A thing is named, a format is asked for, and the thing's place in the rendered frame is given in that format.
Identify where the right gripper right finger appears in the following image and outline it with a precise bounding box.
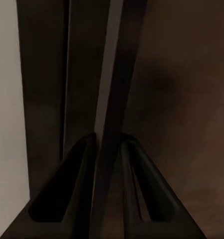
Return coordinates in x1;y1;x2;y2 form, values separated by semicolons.
120;132;207;239

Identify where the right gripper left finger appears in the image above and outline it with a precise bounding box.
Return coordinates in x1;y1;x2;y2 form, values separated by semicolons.
0;132;96;239

